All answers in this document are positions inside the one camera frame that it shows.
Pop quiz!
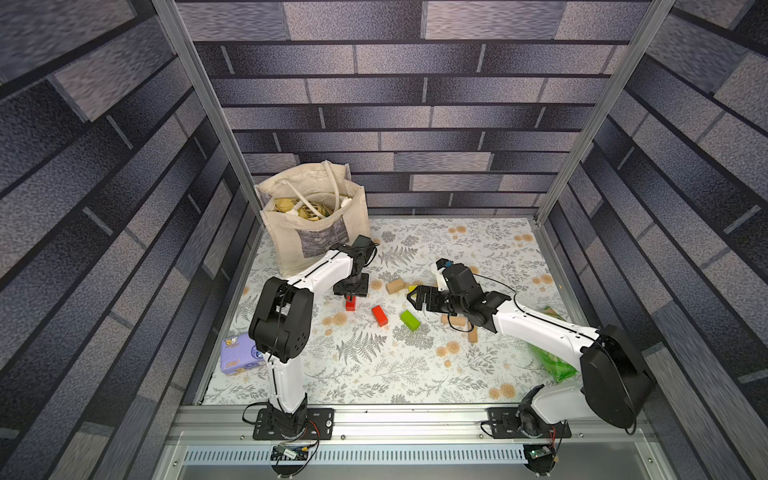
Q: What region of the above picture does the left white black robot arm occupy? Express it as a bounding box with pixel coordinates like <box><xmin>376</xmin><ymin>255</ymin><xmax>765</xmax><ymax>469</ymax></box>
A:
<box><xmin>248</xmin><ymin>235</ymin><xmax>378</xmax><ymax>439</ymax></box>

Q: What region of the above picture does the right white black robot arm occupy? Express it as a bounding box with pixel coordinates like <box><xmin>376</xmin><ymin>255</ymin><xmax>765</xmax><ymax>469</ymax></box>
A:
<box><xmin>407</xmin><ymin>259</ymin><xmax>657</xmax><ymax>438</ymax></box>

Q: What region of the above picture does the natural wood block left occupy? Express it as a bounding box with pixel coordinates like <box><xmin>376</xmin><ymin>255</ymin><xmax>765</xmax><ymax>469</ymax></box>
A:
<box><xmin>385</xmin><ymin>278</ymin><xmax>407</xmax><ymax>295</ymax></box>

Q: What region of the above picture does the natural wood block lower flat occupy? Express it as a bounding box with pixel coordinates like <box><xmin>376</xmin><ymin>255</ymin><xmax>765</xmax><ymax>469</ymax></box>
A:
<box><xmin>441</xmin><ymin>314</ymin><xmax>467</xmax><ymax>328</ymax></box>

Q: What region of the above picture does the green block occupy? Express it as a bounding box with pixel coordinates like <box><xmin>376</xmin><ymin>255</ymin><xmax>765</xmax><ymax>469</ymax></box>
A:
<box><xmin>400</xmin><ymin>310</ymin><xmax>421</xmax><ymax>331</ymax></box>

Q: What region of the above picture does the natural wood block lower upright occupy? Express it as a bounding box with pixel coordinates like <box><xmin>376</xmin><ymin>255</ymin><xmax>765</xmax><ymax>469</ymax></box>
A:
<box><xmin>467</xmin><ymin>327</ymin><xmax>479</xmax><ymax>344</ymax></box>

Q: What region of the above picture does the beige canvas tote bag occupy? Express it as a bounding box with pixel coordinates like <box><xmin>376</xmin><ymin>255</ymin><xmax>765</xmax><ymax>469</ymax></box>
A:
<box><xmin>255</xmin><ymin>160</ymin><xmax>371</xmax><ymax>276</ymax></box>

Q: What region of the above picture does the purple tissue pack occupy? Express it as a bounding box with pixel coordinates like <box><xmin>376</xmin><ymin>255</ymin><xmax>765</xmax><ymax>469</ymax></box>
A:
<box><xmin>220</xmin><ymin>332</ymin><xmax>266</xmax><ymax>376</ymax></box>

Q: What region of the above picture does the green chips bag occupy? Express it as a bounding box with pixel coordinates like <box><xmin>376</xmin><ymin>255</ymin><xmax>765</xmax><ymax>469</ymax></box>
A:
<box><xmin>528</xmin><ymin>344</ymin><xmax>578</xmax><ymax>384</ymax></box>

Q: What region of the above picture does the left circuit board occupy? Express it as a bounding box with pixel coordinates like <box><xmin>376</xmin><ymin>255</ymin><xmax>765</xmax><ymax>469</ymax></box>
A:
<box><xmin>270</xmin><ymin>444</ymin><xmax>310</xmax><ymax>462</ymax></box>

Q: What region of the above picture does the circuit board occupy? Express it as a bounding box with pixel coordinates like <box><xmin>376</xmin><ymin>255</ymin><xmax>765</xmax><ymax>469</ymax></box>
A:
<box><xmin>270</xmin><ymin>444</ymin><xmax>310</xmax><ymax>462</ymax></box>
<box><xmin>524</xmin><ymin>445</ymin><xmax>555</xmax><ymax>462</ymax></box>

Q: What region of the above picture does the right circuit board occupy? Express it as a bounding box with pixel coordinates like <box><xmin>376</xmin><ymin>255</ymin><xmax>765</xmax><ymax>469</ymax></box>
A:
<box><xmin>524</xmin><ymin>445</ymin><xmax>555</xmax><ymax>462</ymax></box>

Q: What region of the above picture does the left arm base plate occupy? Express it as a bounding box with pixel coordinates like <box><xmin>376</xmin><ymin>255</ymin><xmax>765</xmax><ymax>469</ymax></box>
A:
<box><xmin>252</xmin><ymin>407</ymin><xmax>336</xmax><ymax>441</ymax></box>

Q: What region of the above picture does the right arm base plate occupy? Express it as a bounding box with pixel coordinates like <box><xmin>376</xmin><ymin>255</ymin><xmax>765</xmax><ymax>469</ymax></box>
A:
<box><xmin>486</xmin><ymin>407</ymin><xmax>572</xmax><ymax>440</ymax></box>

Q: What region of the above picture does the aluminium front rail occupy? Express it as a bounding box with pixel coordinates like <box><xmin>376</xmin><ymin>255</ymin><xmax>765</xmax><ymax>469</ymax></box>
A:
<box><xmin>151</xmin><ymin>404</ymin><xmax>676</xmax><ymax>479</ymax></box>

